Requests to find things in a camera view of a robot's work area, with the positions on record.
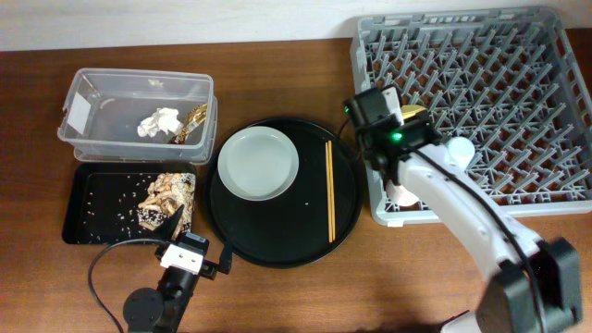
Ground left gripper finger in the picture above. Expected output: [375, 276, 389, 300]
[217, 227, 236, 274]
[154, 205, 184, 241]

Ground yellow bowl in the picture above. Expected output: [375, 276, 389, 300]
[401, 105, 426, 119]

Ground food scraps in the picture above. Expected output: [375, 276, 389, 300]
[137, 173, 196, 240]

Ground pink cup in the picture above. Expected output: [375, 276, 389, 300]
[385, 180, 419, 207]

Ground blue cup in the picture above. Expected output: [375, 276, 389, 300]
[446, 137, 475, 170]

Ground grey plate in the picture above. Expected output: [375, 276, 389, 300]
[217, 126, 300, 202]

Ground white tissue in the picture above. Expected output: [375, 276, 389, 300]
[137, 107, 183, 138]

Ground gold snack wrapper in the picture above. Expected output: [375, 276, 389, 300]
[168, 104, 208, 144]

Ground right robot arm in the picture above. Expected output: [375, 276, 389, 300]
[344, 86, 583, 332]

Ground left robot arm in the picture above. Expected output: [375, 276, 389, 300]
[123, 206, 233, 332]

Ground grey dishwasher rack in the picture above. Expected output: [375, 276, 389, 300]
[351, 7, 591, 217]

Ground black rectangular tray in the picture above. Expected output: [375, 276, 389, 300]
[62, 163, 197, 245]

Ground round black tray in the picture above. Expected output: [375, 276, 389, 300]
[202, 117, 364, 268]

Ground clear plastic bin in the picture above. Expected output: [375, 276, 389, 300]
[57, 68, 217, 165]

